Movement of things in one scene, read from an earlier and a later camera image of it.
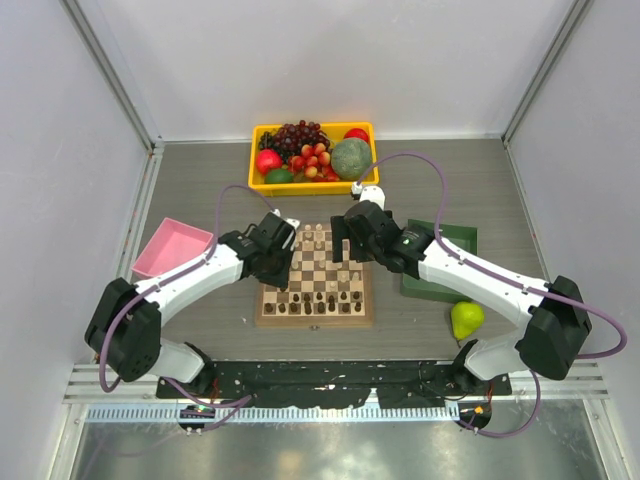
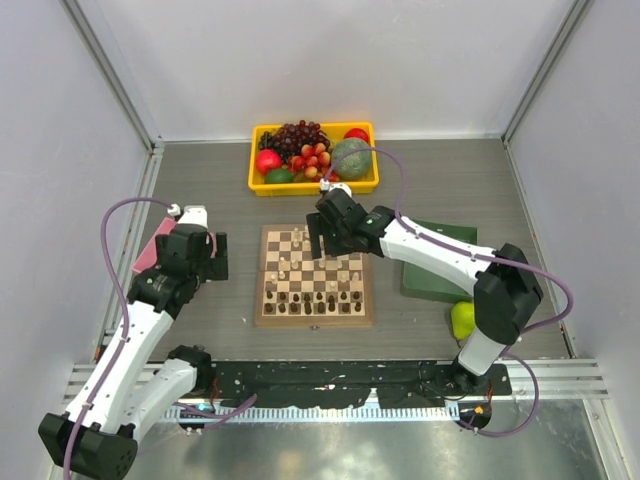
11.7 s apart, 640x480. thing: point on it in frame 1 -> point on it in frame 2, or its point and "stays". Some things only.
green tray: (462, 236) stays
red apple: (267, 159) stays
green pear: (467, 318) stays
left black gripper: (280, 280) -> (220, 257)
